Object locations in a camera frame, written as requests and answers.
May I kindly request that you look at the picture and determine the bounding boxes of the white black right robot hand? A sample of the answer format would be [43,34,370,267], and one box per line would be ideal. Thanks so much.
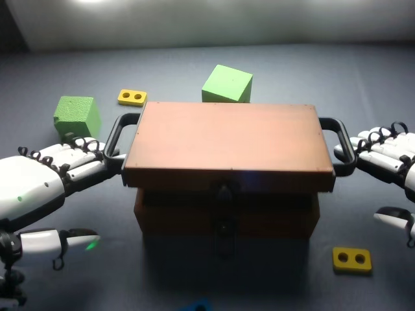
[333,121,415,247]

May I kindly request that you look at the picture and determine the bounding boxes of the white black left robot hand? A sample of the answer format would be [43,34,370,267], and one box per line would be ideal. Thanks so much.
[0,137,127,270]

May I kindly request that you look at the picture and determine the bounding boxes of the wooden box lid black handles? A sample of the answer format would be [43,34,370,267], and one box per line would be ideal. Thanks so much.
[103,101,357,194]

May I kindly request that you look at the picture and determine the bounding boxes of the green rough foam cube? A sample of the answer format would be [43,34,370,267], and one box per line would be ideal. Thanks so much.
[53,95,102,143]

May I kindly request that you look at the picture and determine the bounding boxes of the yellow two-hole block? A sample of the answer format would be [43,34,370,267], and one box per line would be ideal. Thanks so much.
[332,247,372,275]
[117,89,148,107]

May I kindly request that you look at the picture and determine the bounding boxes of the grey table cloth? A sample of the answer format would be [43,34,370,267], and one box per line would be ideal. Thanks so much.
[0,43,415,311]

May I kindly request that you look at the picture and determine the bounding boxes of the light green smooth cube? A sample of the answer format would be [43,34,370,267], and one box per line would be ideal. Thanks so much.
[201,64,254,104]

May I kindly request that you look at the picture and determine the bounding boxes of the blue block with hole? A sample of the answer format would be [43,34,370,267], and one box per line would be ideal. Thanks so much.
[177,297,213,311]

